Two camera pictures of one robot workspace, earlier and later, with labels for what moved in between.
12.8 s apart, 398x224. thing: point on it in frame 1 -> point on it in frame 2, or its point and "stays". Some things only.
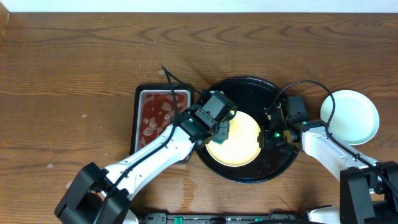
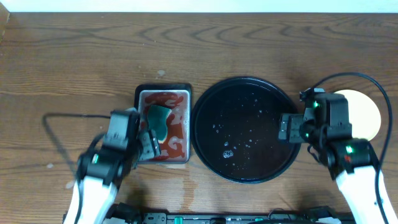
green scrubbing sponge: x=218 y=141 -> x=157 y=118
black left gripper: x=221 y=134 -> x=148 y=144
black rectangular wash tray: x=152 y=116 stays
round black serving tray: x=253 y=96 stays
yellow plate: x=242 y=147 -> x=363 y=116
